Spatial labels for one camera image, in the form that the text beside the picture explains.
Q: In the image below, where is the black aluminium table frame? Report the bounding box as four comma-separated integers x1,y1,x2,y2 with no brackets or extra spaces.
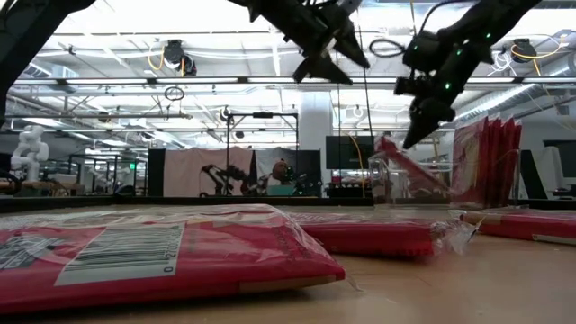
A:
0,195,576,213

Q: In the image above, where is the black stand frame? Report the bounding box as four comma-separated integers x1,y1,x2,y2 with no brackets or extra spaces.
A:
226,112,299,199

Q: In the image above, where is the clear plastic basket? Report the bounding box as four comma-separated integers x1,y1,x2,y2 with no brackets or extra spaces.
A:
368,150,524,208

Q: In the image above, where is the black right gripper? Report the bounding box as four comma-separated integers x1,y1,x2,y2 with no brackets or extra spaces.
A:
394,49,478,149

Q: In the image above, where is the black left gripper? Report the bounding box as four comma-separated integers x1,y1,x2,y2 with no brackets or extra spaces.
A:
258,0,371,86

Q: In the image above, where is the teal box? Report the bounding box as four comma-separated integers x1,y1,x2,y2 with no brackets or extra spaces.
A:
267,184,296,197

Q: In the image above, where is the black ceiling cable reel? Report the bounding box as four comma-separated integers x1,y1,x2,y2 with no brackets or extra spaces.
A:
510,38,537,64
162,39,198,77

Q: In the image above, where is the black monitor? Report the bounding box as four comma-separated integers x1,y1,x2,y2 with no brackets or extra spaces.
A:
325,135,375,171

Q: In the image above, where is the pink curtain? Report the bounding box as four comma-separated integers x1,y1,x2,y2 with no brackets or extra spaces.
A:
162,147,256,198

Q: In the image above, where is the black divider panel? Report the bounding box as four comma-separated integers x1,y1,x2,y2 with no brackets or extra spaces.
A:
147,148,167,198
520,148,548,200

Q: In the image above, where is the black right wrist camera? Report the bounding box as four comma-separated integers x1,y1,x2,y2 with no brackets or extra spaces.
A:
401,30,445,74

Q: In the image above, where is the red popcorn bag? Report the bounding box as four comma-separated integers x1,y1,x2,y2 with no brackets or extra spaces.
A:
484,117,496,206
287,211,476,258
451,120,490,206
508,120,524,206
492,117,504,206
375,135,451,197
458,209,576,247
499,117,513,206
0,202,347,314

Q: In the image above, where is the white pillar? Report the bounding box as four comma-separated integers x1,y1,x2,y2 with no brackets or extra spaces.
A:
299,92,335,184

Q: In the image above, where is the person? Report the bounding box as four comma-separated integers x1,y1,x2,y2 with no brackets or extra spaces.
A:
271,157,294,189

